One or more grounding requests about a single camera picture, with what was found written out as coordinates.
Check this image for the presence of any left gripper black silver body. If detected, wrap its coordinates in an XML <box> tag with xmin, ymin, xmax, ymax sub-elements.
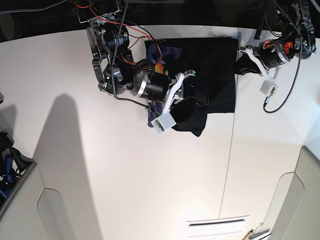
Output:
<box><xmin>238</xmin><ymin>39</ymin><xmax>293</xmax><ymax>76</ymax></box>

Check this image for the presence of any right gripper black silver body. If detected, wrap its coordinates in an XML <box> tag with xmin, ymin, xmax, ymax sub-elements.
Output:
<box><xmin>136</xmin><ymin>69</ymin><xmax>196</xmax><ymax>114</ymax></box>

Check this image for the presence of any black T-shirt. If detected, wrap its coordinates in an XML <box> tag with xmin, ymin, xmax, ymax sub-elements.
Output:
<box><xmin>145</xmin><ymin>37</ymin><xmax>238</xmax><ymax>137</ymax></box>

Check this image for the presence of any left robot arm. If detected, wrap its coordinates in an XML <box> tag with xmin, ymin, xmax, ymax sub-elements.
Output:
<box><xmin>234</xmin><ymin>0</ymin><xmax>317</xmax><ymax>75</ymax></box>

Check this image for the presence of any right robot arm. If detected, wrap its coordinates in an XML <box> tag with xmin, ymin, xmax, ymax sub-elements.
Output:
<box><xmin>74</xmin><ymin>0</ymin><xmax>209</xmax><ymax>114</ymax></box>

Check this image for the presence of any blue black clamp tool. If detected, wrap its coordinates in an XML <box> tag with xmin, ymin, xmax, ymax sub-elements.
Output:
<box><xmin>0</xmin><ymin>152</ymin><xmax>24</xmax><ymax>200</ymax></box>

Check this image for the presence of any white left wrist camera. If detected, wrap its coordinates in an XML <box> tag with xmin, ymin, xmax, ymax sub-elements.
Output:
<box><xmin>260</xmin><ymin>80</ymin><xmax>279</xmax><ymax>97</ymax></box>

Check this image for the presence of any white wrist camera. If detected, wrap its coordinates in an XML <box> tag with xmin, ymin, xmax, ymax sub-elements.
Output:
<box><xmin>260</xmin><ymin>80</ymin><xmax>279</xmax><ymax>97</ymax></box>
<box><xmin>151</xmin><ymin>112</ymin><xmax>177</xmax><ymax>134</ymax></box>

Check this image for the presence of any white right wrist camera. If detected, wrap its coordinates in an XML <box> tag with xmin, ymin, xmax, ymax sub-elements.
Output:
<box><xmin>151</xmin><ymin>112</ymin><xmax>177</xmax><ymax>134</ymax></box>

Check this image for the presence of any thin black cable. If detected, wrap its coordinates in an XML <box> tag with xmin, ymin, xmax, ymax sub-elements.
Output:
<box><xmin>262</xmin><ymin>54</ymin><xmax>302</xmax><ymax>115</ymax></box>

